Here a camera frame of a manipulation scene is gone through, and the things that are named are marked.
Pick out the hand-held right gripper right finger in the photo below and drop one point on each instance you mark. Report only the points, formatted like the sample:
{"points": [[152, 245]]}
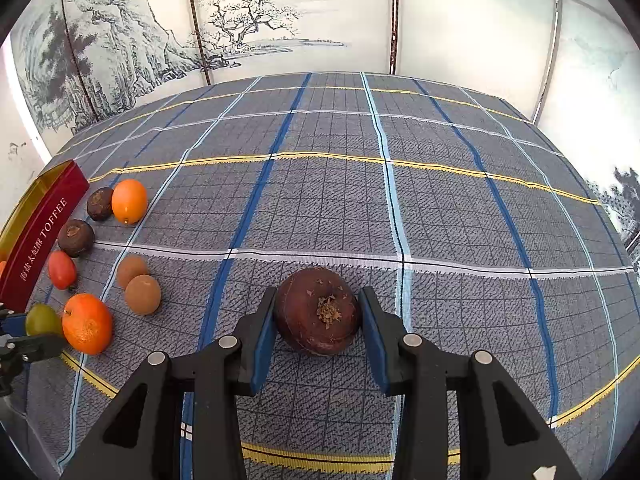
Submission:
{"points": [[375, 342]]}

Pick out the grey plaid tablecloth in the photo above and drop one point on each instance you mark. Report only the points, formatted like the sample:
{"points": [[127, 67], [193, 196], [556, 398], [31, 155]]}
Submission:
{"points": [[325, 200]]}

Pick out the red and gold tin box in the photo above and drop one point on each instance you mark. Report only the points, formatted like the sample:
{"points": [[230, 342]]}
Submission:
{"points": [[42, 232]]}

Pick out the light brown longan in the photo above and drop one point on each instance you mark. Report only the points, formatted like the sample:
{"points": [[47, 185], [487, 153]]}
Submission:
{"points": [[131, 270], [143, 295]]}

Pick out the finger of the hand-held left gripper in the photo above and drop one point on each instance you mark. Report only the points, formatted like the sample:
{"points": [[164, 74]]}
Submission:
{"points": [[35, 346], [12, 322]]}

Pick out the dark brown passion fruit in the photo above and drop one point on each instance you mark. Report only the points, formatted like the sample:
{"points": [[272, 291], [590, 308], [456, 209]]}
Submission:
{"points": [[312, 315]]}

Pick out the ink landscape folding screen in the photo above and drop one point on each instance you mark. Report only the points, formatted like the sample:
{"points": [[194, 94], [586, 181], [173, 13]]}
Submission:
{"points": [[300, 15]]}

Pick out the green tomato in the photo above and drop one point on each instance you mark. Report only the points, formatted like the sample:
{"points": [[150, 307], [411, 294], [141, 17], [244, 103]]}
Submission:
{"points": [[42, 319]]}

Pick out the red tomato with stem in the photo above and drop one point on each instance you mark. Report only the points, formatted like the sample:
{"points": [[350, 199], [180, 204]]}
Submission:
{"points": [[62, 270]]}

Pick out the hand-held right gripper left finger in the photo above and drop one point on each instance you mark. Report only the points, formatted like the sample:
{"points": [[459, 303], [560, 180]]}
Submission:
{"points": [[262, 347]]}

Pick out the bumpy orange tangerine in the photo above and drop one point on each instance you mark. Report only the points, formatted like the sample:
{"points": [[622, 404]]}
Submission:
{"points": [[87, 325]]}

